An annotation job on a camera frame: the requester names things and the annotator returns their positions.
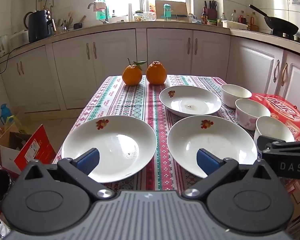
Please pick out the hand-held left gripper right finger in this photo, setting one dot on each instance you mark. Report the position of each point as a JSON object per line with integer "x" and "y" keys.
{"x": 207, "y": 161}

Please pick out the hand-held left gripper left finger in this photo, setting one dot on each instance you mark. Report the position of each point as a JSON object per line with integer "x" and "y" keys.
{"x": 88, "y": 160}

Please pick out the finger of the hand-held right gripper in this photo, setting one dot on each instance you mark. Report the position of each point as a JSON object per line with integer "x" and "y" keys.
{"x": 272, "y": 145}

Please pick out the white ceramic bowl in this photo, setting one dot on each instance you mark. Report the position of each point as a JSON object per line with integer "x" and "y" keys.
{"x": 247, "y": 120}
{"x": 236, "y": 96}
{"x": 272, "y": 128}

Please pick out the white plate with flower print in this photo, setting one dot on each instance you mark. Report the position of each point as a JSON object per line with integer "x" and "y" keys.
{"x": 115, "y": 135}
{"x": 215, "y": 140}

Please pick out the stained white plate flower print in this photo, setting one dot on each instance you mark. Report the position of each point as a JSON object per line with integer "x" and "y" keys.
{"x": 200, "y": 100}

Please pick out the red gift box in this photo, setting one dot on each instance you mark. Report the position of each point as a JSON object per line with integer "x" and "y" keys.
{"x": 282, "y": 107}

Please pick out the open red cardboard box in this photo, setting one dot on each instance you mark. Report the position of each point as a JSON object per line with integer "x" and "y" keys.
{"x": 32, "y": 150}

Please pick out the patterned red green tablecloth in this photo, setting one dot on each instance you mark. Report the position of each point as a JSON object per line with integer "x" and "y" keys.
{"x": 155, "y": 120}

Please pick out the yellow green bag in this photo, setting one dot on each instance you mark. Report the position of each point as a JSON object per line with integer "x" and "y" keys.
{"x": 16, "y": 125}

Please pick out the bin with black bag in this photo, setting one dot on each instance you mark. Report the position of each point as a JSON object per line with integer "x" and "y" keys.
{"x": 0, "y": 185}

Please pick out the orange with stem and leaf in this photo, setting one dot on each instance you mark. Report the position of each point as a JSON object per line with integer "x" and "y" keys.
{"x": 132, "y": 76}

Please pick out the bumpy orange without leaf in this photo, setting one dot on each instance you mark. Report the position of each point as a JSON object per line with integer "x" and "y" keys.
{"x": 156, "y": 73}

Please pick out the black wok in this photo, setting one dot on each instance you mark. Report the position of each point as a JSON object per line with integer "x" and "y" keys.
{"x": 281, "y": 25}

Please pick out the white kitchen base cabinets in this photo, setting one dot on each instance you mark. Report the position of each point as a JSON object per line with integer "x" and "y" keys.
{"x": 165, "y": 47}

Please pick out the cooking oil bottle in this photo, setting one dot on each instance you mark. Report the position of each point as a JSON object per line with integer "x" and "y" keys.
{"x": 253, "y": 21}

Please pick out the white plastic tray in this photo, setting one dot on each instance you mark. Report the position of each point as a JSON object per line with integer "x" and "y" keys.
{"x": 233, "y": 25}

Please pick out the kitchen countertop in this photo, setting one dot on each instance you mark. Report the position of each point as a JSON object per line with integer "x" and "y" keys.
{"x": 90, "y": 27}

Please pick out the clear condiment bottle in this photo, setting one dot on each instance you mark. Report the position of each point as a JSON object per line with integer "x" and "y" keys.
{"x": 234, "y": 16}

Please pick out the utensil holder with utensils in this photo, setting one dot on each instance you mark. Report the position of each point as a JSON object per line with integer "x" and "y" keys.
{"x": 62, "y": 26}

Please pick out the white countertop appliance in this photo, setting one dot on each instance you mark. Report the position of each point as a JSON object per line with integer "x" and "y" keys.
{"x": 19, "y": 39}

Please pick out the white electric kettle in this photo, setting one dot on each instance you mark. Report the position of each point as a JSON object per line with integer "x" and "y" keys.
{"x": 3, "y": 45}

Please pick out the dark sauce bottle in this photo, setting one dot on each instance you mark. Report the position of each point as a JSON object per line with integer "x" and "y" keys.
{"x": 204, "y": 17}

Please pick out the green dish soap bottle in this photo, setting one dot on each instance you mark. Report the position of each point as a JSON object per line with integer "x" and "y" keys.
{"x": 100, "y": 14}

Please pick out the metal kitchen faucet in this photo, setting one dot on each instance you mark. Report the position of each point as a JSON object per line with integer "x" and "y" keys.
{"x": 106, "y": 15}

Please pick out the knife block with knives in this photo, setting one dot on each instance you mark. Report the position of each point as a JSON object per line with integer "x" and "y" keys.
{"x": 211, "y": 12}

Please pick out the kitchen knife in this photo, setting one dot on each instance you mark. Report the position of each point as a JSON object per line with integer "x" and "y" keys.
{"x": 180, "y": 16}

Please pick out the glass jar with flower print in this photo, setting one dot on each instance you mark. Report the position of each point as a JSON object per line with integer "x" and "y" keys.
{"x": 138, "y": 17}

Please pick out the white cylinder stack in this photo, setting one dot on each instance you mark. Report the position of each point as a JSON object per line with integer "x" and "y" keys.
{"x": 130, "y": 12}

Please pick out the pink cloth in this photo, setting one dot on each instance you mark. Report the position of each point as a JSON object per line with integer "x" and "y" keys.
{"x": 99, "y": 6}

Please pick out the teal water bottle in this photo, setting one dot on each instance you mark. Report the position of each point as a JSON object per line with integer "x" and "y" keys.
{"x": 166, "y": 11}

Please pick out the clear glass pitcher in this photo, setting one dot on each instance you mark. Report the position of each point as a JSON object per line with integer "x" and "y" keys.
{"x": 149, "y": 17}

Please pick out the brown cardboard sheet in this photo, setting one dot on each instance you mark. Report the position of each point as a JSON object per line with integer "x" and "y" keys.
{"x": 178, "y": 7}

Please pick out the yellow orange bottle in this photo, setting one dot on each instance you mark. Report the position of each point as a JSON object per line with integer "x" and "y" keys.
{"x": 152, "y": 7}

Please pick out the clear plastic bottle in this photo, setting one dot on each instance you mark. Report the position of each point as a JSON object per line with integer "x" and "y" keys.
{"x": 147, "y": 3}

